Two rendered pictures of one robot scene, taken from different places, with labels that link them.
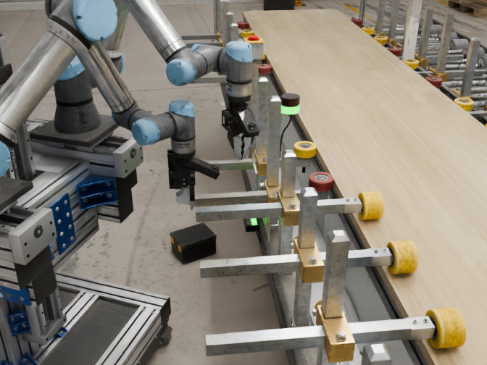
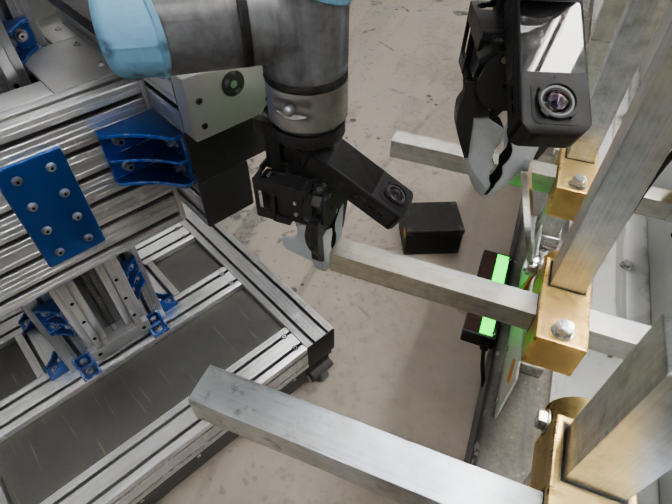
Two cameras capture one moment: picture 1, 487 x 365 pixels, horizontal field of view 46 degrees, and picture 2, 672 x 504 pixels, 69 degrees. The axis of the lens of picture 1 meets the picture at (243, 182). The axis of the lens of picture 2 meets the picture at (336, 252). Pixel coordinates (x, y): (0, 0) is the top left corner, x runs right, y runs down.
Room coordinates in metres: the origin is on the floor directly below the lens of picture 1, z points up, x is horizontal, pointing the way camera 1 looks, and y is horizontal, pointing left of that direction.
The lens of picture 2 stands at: (1.23, -0.04, 1.28)
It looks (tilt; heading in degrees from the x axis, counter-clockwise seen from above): 47 degrees down; 28
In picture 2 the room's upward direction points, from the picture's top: straight up
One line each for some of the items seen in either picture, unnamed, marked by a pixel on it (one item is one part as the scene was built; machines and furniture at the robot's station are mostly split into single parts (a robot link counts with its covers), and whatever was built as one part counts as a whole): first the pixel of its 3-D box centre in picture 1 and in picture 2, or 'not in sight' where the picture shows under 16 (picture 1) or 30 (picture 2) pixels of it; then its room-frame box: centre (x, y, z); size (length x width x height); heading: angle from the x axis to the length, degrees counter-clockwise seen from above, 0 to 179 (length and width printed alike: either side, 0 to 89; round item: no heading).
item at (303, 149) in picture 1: (304, 158); not in sight; (1.88, -0.22, 0.85); 0.08 x 0.08 x 0.11
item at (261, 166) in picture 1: (262, 161); (573, 176); (1.88, -0.07, 0.84); 0.13 x 0.06 x 0.05; 7
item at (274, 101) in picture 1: (272, 166); (589, 237); (1.65, -0.10, 0.93); 0.03 x 0.03 x 0.48; 7
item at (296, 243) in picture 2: (185, 199); (305, 247); (1.56, 0.18, 0.86); 0.06 x 0.03 x 0.09; 97
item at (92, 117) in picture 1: (76, 111); not in sight; (1.75, 0.55, 1.09); 0.15 x 0.15 x 0.10
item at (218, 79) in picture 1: (226, 79); not in sight; (2.85, 0.09, 0.84); 0.43 x 0.03 x 0.04; 97
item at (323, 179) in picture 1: (319, 191); not in sight; (1.63, -0.25, 0.85); 0.08 x 0.08 x 0.11
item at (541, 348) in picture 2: (274, 193); (561, 307); (1.63, -0.10, 0.85); 0.13 x 0.06 x 0.05; 7
